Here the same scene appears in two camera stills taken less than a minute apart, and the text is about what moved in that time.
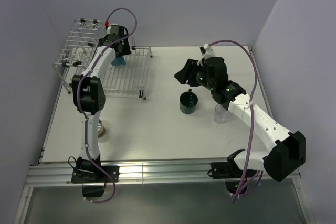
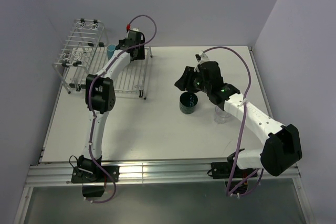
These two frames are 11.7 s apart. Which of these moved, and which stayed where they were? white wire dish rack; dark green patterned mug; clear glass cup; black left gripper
Moved: black left gripper
Stayed: clear glass cup; white wire dish rack; dark green patterned mug
